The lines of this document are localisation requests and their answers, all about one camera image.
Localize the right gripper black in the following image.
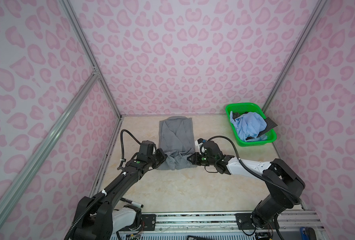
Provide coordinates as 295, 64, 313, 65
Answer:
185, 152, 216, 167

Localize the black shirt in basket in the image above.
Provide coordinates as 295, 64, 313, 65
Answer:
231, 111, 278, 141

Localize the blue tool at edge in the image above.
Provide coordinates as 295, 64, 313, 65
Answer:
300, 227, 317, 240

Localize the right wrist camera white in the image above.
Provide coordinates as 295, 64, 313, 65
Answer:
194, 138, 206, 154

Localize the light blue shirt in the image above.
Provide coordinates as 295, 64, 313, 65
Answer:
229, 111, 268, 142

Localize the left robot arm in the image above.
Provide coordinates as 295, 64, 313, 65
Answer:
64, 141, 167, 240

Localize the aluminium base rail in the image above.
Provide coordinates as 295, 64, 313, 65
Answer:
110, 208, 329, 240

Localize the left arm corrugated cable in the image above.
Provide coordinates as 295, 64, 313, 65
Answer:
64, 129, 142, 240

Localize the grey long sleeve shirt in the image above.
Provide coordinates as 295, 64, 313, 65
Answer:
157, 116, 195, 171

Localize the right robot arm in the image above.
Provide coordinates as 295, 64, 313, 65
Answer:
187, 140, 305, 229

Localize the green plastic basket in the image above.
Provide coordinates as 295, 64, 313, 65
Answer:
225, 103, 277, 147

